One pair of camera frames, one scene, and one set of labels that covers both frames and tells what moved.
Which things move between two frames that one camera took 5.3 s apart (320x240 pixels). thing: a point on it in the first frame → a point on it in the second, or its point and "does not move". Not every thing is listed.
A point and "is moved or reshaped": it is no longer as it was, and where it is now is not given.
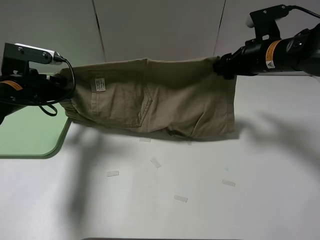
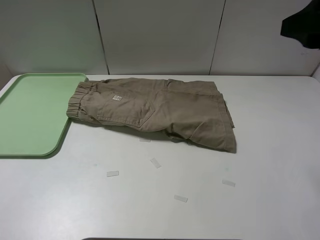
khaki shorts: [178, 98] is moved or reshaped
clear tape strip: [155, 163] does not move
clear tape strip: [112, 173] does not move
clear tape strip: [145, 139] does not move
